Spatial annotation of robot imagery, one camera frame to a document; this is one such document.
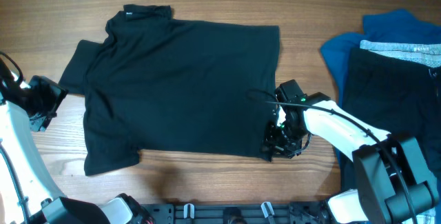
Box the black t-shirt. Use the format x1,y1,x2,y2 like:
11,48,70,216
59,5,280,176

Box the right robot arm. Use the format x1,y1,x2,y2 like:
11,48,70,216
262,80,440,223

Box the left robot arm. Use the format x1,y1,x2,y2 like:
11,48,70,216
1,63,155,223

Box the dark folded garment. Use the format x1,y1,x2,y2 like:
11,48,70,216
341,48,440,179

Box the blue garment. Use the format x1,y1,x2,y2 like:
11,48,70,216
320,9,440,105

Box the light blue jeans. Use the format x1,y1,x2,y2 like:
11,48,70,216
417,208,436,224

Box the grey patterned garment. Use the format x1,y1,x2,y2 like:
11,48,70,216
360,40,440,68

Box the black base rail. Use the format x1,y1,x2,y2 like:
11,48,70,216
144,202,336,224

